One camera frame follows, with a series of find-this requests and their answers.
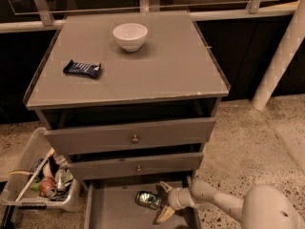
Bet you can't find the white diagonal post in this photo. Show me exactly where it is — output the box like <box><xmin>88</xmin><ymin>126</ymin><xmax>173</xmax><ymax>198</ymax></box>
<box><xmin>251</xmin><ymin>0</ymin><xmax>305</xmax><ymax>111</ymax></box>

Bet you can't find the red soda can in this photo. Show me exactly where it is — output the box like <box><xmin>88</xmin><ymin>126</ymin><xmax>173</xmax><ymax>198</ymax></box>
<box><xmin>40</xmin><ymin>177</ymin><xmax>56</xmax><ymax>198</ymax></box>

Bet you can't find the white stick in bin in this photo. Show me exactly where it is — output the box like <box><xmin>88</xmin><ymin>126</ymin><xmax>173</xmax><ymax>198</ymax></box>
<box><xmin>15</xmin><ymin>148</ymin><xmax>54</xmax><ymax>202</ymax></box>

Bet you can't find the grey drawer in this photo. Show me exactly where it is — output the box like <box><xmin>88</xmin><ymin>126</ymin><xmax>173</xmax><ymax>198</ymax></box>
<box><xmin>84</xmin><ymin>172</ymin><xmax>201</xmax><ymax>229</ymax></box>
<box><xmin>45</xmin><ymin>117</ymin><xmax>215</xmax><ymax>155</ymax></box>
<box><xmin>69</xmin><ymin>153</ymin><xmax>204</xmax><ymax>180</ymax></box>

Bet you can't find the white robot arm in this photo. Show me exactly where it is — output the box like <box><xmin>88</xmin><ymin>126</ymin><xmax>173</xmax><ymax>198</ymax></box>
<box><xmin>156</xmin><ymin>180</ymin><xmax>305</xmax><ymax>229</ymax></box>

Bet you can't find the grey drawer cabinet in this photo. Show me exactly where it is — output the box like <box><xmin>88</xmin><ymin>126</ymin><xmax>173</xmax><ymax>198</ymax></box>
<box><xmin>22</xmin><ymin>10</ymin><xmax>231</xmax><ymax>229</ymax></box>

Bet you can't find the crushed green can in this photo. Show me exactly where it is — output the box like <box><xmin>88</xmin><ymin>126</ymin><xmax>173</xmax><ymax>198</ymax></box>
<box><xmin>135</xmin><ymin>191</ymin><xmax>161</xmax><ymax>210</ymax></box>

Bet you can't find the grey middle drawer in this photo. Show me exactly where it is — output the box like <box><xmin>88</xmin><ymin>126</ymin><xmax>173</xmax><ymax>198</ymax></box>
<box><xmin>69</xmin><ymin>153</ymin><xmax>204</xmax><ymax>180</ymax></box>

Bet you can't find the grey top drawer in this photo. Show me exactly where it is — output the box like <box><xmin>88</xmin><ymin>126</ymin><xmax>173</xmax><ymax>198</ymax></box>
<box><xmin>45</xmin><ymin>117</ymin><xmax>215</xmax><ymax>155</ymax></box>

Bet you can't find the metal railing with glass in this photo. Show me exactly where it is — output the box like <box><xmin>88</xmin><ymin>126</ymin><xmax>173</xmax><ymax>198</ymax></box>
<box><xmin>0</xmin><ymin>0</ymin><xmax>301</xmax><ymax>33</ymax></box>

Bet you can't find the white ceramic bowl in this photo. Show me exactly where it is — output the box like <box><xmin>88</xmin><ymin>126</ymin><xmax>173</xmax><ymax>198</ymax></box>
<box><xmin>112</xmin><ymin>23</ymin><xmax>148</xmax><ymax>52</ymax></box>

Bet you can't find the dark blue snack bar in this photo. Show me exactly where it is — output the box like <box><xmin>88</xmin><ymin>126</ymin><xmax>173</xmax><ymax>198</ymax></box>
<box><xmin>63</xmin><ymin>60</ymin><xmax>101</xmax><ymax>79</ymax></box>

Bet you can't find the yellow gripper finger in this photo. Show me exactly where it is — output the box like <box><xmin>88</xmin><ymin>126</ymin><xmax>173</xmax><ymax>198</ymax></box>
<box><xmin>159</xmin><ymin>181</ymin><xmax>173</xmax><ymax>193</ymax></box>
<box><xmin>156</xmin><ymin>205</ymin><xmax>175</xmax><ymax>223</ymax></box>

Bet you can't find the brass top drawer knob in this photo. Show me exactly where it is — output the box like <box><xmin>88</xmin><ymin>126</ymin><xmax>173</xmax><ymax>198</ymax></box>
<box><xmin>132</xmin><ymin>135</ymin><xmax>139</xmax><ymax>144</ymax></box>

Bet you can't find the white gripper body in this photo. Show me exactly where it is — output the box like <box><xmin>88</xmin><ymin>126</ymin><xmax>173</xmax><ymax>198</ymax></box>
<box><xmin>168</xmin><ymin>188</ymin><xmax>194</xmax><ymax>210</ymax></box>

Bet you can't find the silver can in bin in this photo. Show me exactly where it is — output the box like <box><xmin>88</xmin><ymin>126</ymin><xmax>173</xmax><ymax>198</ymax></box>
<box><xmin>55</xmin><ymin>169</ymin><xmax>66</xmax><ymax>192</ymax></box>

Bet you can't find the grey bottom drawer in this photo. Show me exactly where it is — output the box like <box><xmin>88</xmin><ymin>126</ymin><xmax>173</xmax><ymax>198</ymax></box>
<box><xmin>84</xmin><ymin>172</ymin><xmax>201</xmax><ymax>229</ymax></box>

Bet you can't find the clear plastic bin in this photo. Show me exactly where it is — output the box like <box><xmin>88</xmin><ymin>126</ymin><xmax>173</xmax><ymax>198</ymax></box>
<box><xmin>0</xmin><ymin>127</ymin><xmax>81</xmax><ymax>212</ymax></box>

